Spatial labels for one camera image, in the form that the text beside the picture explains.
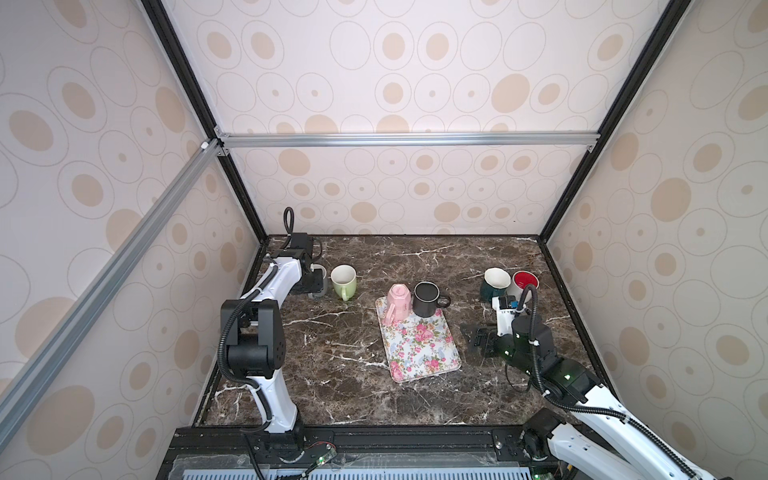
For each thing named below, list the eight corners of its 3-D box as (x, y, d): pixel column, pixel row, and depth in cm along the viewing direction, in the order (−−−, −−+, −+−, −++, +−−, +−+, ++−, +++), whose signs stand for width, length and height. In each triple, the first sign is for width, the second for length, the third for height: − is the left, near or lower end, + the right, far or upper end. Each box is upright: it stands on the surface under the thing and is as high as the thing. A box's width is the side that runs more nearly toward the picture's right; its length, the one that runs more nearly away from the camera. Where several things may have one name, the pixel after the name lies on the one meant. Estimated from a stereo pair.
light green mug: (332, 308, 101) (327, 291, 93) (336, 282, 108) (332, 264, 100) (355, 308, 101) (352, 291, 93) (357, 282, 108) (355, 264, 100)
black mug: (418, 321, 98) (421, 306, 90) (408, 303, 102) (409, 287, 95) (445, 310, 101) (450, 293, 93) (434, 292, 105) (437, 276, 98)
